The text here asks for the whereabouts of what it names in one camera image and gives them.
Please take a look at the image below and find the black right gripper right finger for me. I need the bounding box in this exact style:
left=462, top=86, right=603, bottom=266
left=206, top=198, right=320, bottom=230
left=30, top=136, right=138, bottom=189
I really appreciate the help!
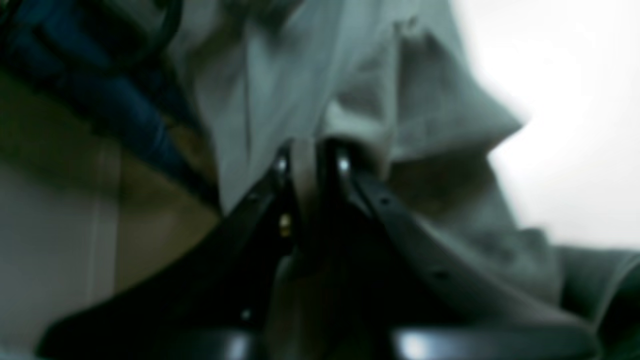
left=318, top=140, right=601, bottom=360

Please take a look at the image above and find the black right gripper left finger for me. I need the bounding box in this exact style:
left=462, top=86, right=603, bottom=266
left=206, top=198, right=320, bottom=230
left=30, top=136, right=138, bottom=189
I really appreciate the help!
left=36, top=139, right=315, bottom=360

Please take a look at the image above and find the dark grey t-shirt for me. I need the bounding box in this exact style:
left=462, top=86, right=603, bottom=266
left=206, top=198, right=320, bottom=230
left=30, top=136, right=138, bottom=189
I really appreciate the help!
left=169, top=0, right=639, bottom=360

